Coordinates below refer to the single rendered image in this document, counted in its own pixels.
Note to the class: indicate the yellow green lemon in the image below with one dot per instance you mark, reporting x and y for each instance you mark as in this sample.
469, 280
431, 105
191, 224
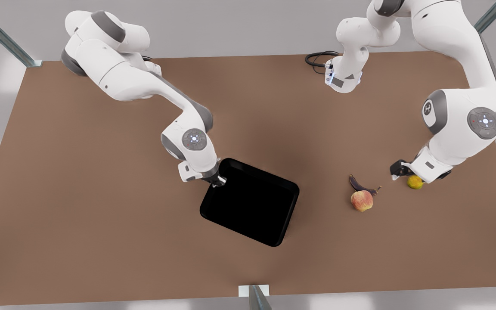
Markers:
414, 182

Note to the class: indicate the black rectangular tray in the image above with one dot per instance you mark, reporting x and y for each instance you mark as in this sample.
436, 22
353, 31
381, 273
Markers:
250, 201

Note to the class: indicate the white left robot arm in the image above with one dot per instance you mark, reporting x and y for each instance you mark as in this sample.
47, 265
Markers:
459, 129

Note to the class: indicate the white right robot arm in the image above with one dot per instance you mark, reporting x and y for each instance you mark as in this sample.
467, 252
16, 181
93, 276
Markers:
123, 73

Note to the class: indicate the dark purple eggplant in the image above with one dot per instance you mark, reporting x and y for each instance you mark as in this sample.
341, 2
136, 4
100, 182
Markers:
359, 185

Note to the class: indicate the red yellow apple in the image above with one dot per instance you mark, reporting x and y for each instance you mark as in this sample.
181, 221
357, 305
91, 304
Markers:
361, 200

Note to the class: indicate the silver frame post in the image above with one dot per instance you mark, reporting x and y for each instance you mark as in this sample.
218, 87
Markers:
491, 15
256, 296
2, 36

